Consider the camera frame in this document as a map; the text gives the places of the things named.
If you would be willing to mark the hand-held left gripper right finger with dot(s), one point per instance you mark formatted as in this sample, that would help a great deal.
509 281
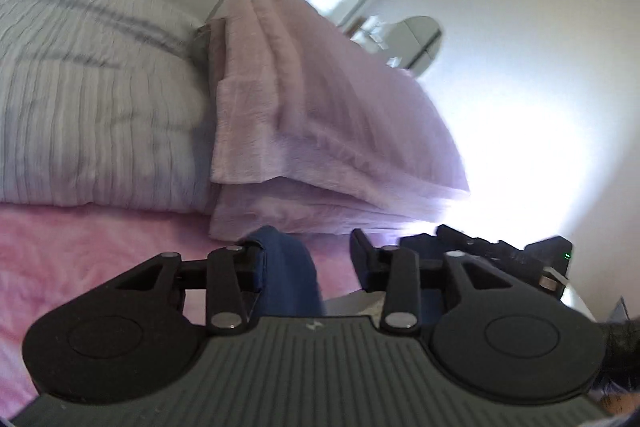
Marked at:
361 262

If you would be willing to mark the dark blue pants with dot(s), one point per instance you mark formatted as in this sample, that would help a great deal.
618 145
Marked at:
287 277

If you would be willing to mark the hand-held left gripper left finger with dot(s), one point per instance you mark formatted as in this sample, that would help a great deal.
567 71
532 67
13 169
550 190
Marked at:
256 272

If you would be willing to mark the folded lilac blanket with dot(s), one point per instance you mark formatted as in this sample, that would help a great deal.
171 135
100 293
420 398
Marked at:
325 117

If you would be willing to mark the oval wall mirror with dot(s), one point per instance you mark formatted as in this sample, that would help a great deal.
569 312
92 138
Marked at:
415 39

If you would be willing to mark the grey striped pillow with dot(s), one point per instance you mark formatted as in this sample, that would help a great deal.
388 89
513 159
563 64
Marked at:
85 97

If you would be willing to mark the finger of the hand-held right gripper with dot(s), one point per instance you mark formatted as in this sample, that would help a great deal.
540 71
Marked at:
475 242

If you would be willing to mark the pink fluffy bed blanket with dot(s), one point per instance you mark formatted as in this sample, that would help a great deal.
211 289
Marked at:
75 257

